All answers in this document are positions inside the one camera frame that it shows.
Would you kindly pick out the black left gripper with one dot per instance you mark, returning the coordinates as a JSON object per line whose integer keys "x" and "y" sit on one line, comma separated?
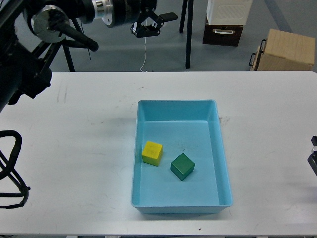
{"x": 146, "y": 23}

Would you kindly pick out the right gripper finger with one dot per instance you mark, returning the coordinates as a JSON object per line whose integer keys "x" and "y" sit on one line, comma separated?
{"x": 312, "y": 159}

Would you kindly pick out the yellow cube block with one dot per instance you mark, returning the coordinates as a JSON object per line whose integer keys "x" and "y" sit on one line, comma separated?
{"x": 152, "y": 153}

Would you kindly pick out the green cube block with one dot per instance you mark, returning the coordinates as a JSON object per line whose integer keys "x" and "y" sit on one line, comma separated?
{"x": 182, "y": 166}

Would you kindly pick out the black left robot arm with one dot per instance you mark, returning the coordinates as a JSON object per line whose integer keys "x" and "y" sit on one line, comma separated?
{"x": 33, "y": 31}

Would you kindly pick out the wooden plywood box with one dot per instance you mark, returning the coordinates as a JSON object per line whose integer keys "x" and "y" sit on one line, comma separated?
{"x": 284, "y": 51}

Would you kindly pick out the black right table legs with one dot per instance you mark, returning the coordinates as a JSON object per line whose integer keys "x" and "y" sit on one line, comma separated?
{"x": 187, "y": 11}

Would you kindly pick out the black table legs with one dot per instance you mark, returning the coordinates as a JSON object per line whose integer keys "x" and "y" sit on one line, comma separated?
{"x": 187, "y": 11}
{"x": 77, "y": 35}

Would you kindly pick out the black left table legs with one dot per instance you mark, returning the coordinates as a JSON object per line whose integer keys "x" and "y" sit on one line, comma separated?
{"x": 77, "y": 35}

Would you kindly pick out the light blue plastic bin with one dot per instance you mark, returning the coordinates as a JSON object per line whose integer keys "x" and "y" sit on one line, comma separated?
{"x": 191, "y": 127}

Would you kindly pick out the black crate with handle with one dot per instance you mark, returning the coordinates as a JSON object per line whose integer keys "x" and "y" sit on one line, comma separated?
{"x": 222, "y": 35}

